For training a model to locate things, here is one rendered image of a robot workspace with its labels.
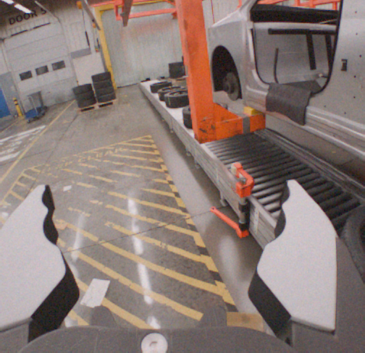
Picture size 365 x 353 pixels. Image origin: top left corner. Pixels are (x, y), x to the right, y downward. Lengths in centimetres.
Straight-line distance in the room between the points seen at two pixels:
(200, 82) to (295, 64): 100
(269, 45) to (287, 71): 30
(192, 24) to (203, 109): 66
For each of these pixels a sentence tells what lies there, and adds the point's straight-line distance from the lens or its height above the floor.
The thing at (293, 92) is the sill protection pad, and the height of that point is 97.
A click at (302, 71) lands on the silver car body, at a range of 237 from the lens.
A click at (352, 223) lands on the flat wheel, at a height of 50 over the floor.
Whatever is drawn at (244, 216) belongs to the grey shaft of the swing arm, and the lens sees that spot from 154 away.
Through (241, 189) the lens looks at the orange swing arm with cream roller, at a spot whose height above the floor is 50.
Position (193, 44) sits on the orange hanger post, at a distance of 176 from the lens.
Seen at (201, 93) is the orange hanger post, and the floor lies 95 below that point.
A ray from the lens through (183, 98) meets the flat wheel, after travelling 425.
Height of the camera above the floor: 130
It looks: 30 degrees down
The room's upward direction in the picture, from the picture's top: 9 degrees counter-clockwise
